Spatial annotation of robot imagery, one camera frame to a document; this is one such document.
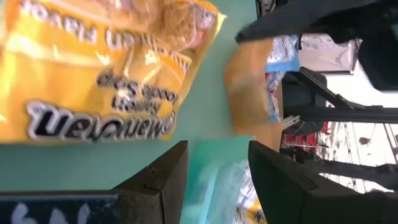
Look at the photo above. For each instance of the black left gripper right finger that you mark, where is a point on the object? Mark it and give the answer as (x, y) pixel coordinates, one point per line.
(295, 199)

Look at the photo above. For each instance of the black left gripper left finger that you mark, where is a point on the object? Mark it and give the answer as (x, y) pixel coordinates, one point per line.
(161, 186)

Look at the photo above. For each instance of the blue Maruchan ramen pack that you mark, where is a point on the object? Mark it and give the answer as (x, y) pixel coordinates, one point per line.
(281, 56)
(217, 193)

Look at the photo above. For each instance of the yellow Maruchan ramen pack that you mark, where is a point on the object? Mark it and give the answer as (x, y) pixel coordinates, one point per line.
(77, 77)

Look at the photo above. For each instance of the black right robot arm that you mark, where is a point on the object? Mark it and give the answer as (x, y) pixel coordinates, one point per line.
(280, 25)

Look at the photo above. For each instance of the orange plastic tray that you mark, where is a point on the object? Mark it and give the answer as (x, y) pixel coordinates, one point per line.
(248, 93)

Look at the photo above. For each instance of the black aluminium table frame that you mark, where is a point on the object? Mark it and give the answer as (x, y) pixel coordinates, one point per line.
(342, 113)

